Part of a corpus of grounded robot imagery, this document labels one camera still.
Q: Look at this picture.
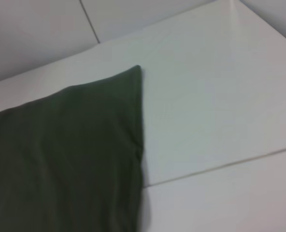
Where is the dark green t-shirt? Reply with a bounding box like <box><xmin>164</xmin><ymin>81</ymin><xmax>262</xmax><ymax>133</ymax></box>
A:
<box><xmin>0</xmin><ymin>64</ymin><xmax>145</xmax><ymax>232</ymax></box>

